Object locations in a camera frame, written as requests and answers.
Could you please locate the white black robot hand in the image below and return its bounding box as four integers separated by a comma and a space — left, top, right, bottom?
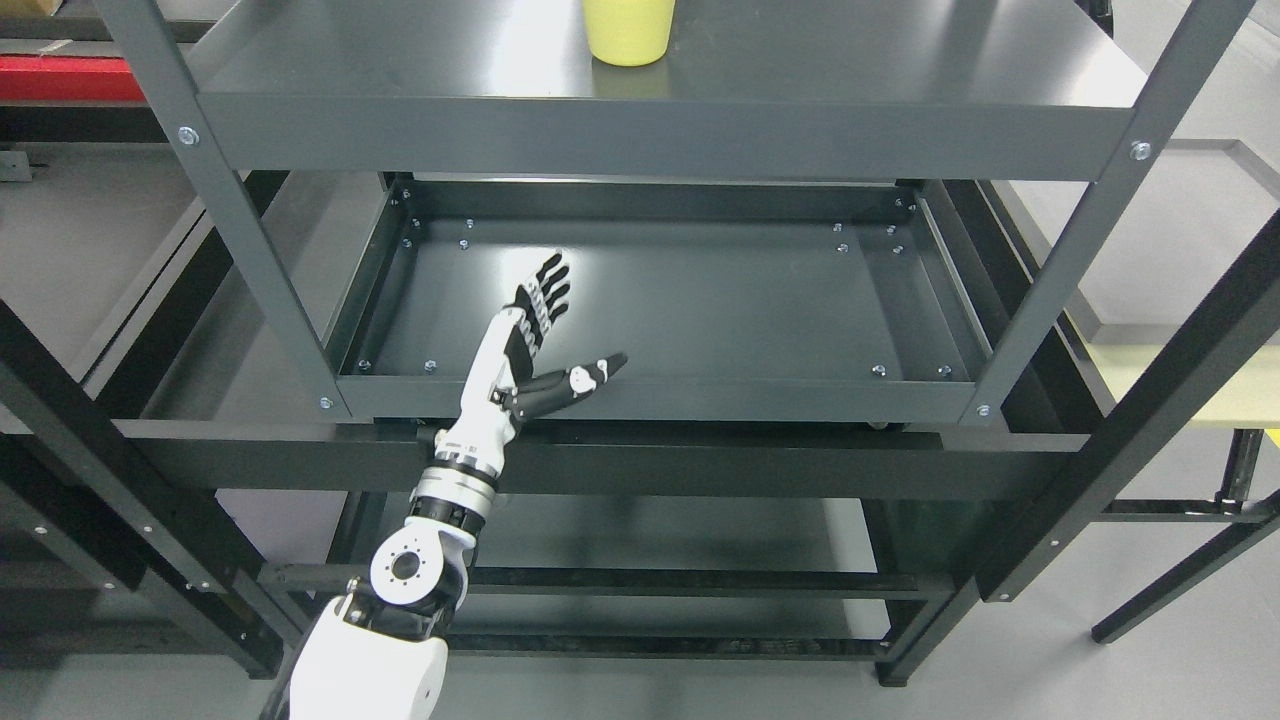
431, 251, 628, 479

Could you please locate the yellow plastic cup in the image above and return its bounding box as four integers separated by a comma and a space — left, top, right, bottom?
581, 1, 677, 67

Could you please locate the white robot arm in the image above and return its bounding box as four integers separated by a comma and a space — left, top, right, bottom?
260, 454, 503, 719

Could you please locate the dark grey metal shelf rack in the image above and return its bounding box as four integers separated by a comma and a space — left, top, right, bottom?
90, 0, 1256, 661

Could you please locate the pale yellow table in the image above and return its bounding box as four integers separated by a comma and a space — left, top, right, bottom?
1060, 138, 1280, 430

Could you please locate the black metal frame rack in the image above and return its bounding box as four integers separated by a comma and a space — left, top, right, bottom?
3, 219, 1277, 687

